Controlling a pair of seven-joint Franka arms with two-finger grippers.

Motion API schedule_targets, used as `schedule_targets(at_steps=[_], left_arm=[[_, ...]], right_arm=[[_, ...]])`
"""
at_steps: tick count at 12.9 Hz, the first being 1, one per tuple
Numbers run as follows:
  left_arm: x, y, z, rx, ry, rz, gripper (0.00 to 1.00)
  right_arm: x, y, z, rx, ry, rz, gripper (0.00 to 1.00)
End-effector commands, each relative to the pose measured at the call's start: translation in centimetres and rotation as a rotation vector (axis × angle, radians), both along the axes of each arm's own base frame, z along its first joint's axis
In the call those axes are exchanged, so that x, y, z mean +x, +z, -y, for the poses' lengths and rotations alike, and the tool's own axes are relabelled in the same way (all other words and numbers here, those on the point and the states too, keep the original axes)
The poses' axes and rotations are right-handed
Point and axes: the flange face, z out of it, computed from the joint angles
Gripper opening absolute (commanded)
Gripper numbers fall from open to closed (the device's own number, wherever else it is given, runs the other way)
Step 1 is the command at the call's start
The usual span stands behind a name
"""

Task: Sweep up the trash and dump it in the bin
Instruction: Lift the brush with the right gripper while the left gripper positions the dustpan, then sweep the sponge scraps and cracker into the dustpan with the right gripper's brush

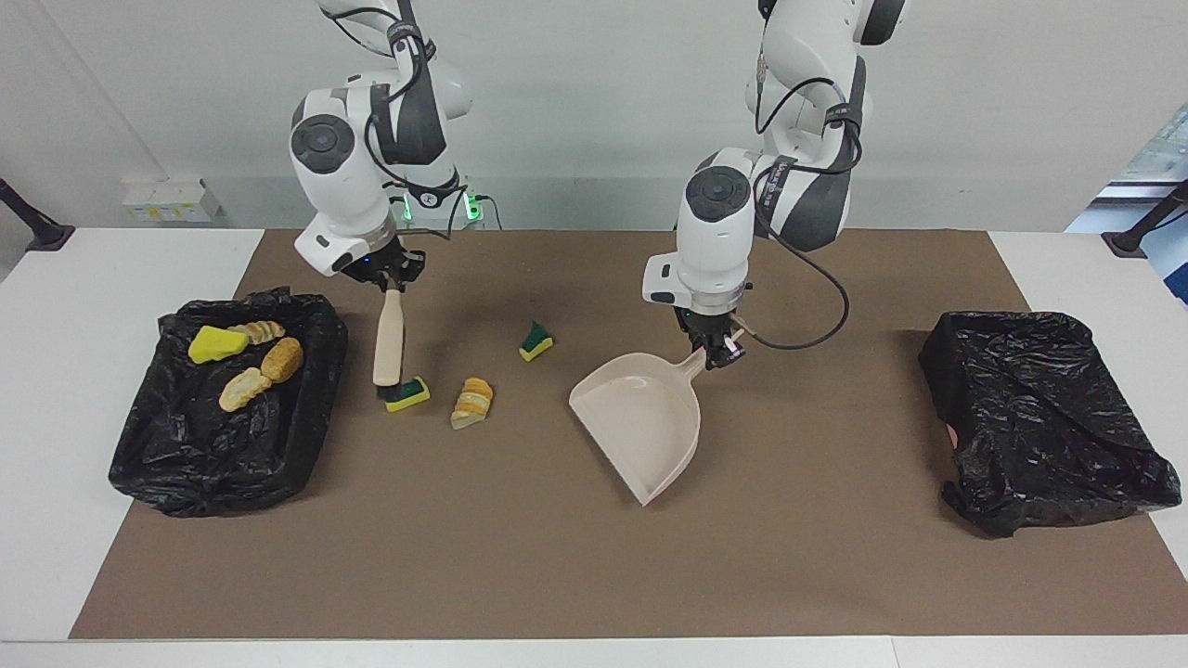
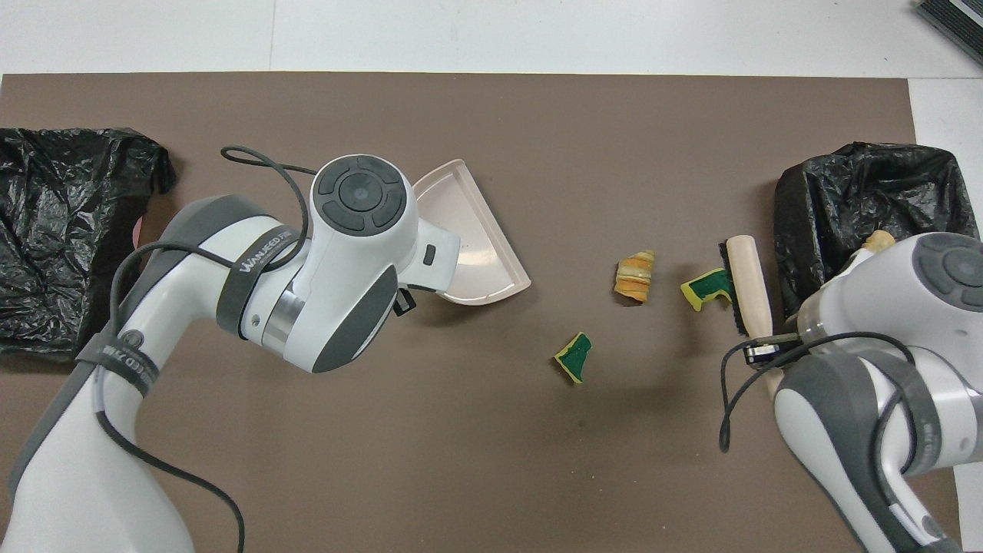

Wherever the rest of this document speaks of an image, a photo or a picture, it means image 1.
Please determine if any beige hand brush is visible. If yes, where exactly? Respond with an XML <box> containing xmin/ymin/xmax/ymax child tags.
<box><xmin>372</xmin><ymin>278</ymin><xmax>409</xmax><ymax>409</ymax></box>

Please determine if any black stand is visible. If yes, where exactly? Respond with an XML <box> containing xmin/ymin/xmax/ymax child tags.
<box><xmin>0</xmin><ymin>176</ymin><xmax>77</xmax><ymax>253</ymax></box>
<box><xmin>1102</xmin><ymin>181</ymin><xmax>1188</xmax><ymax>259</ymax></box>

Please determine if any black bag lined bin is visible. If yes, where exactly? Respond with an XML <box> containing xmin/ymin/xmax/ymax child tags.
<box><xmin>108</xmin><ymin>287</ymin><xmax>350</xmax><ymax>519</ymax></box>
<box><xmin>919</xmin><ymin>310</ymin><xmax>1183</xmax><ymax>539</ymax></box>

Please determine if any brown bread roll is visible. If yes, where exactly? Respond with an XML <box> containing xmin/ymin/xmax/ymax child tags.
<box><xmin>261</xmin><ymin>337</ymin><xmax>305</xmax><ymax>384</ymax></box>

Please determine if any brown table mat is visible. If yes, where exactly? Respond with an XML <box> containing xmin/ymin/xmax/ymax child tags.
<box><xmin>70</xmin><ymin>229</ymin><xmax>1188</xmax><ymax>641</ymax></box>

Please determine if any beige plastic dustpan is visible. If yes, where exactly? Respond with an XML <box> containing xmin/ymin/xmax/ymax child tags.
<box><xmin>568</xmin><ymin>325</ymin><xmax>746</xmax><ymax>507</ymax></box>

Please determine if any small green yellow sponge piece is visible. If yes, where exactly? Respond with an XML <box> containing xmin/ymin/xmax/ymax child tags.
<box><xmin>518</xmin><ymin>320</ymin><xmax>555</xmax><ymax>363</ymax></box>

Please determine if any striped orange croissant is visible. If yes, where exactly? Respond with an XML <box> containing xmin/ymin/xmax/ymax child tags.
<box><xmin>450</xmin><ymin>377</ymin><xmax>495</xmax><ymax>431</ymax></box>

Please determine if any dark right arm cable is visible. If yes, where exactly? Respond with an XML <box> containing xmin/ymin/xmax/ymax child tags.
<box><xmin>316</xmin><ymin>0</ymin><xmax>465</xmax><ymax>242</ymax></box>

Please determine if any dark arm cable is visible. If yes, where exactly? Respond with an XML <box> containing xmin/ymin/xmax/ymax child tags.
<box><xmin>316</xmin><ymin>0</ymin><xmax>465</xmax><ymax>242</ymax></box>
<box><xmin>742</xmin><ymin>46</ymin><xmax>850</xmax><ymax>352</ymax></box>

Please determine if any notched green yellow sponge piece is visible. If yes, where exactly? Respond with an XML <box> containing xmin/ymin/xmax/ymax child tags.
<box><xmin>385</xmin><ymin>375</ymin><xmax>432</xmax><ymax>413</ymax></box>

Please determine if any dark left arm cable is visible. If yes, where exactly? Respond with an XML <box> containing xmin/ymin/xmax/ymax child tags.
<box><xmin>742</xmin><ymin>46</ymin><xmax>850</xmax><ymax>352</ymax></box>

